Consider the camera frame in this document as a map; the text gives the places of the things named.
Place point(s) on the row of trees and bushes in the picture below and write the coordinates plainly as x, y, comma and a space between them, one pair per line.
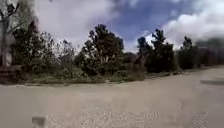
100, 50

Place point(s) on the grass verge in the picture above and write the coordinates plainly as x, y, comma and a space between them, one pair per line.
83, 80

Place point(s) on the grey asphalt road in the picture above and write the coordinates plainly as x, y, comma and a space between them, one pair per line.
116, 100

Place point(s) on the building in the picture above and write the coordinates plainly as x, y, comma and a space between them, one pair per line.
210, 50

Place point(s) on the bare tree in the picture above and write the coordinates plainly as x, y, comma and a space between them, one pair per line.
5, 40

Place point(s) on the low brown wall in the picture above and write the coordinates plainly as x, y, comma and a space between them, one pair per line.
8, 74

